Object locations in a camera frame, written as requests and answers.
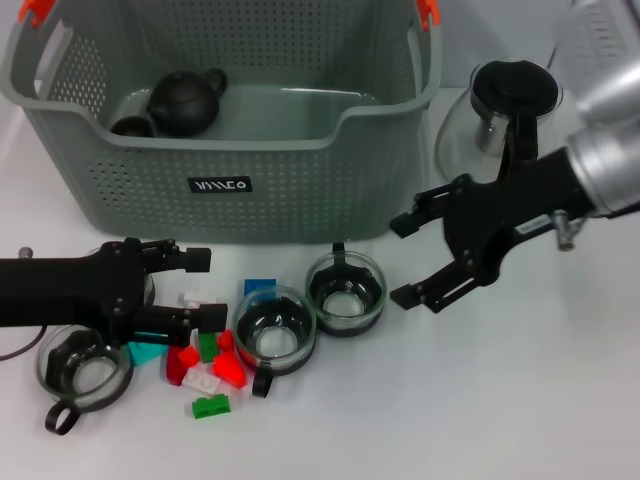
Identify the large red slope toy brick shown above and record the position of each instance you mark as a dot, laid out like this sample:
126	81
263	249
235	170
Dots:
230	370

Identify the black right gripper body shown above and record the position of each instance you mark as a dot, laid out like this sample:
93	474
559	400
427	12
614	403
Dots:
480	220

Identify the teal toy brick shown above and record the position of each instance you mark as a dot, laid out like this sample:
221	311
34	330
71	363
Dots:
145	355

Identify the blue square toy brick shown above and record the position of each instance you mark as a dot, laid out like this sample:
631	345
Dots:
260	286

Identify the white flat toy plate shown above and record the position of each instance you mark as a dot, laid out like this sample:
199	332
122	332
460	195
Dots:
202	382

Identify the white narrow toy brick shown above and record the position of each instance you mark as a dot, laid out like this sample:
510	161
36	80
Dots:
192	298

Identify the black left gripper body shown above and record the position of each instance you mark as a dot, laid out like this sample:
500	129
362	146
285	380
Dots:
60	290

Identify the dark red curved toy brick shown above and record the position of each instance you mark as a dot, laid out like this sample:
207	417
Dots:
172	372

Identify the dark clay small teacup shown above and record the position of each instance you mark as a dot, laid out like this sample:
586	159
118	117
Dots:
131	127

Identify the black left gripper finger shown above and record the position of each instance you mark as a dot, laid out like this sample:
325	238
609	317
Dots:
197	260
212	317

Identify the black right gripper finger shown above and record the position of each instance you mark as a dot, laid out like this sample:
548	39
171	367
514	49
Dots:
415	295
407	222

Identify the green toy brick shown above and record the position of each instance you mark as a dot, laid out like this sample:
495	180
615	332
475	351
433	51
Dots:
207	347
212	406

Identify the glass teacup black sleeve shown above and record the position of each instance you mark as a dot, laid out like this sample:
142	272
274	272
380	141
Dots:
275	367
345	327
149	290
100	400

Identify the dark clay teapot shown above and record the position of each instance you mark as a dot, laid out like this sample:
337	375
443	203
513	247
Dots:
185	105

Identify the grey perforated plastic storage basket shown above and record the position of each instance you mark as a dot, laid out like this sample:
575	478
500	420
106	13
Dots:
150	200

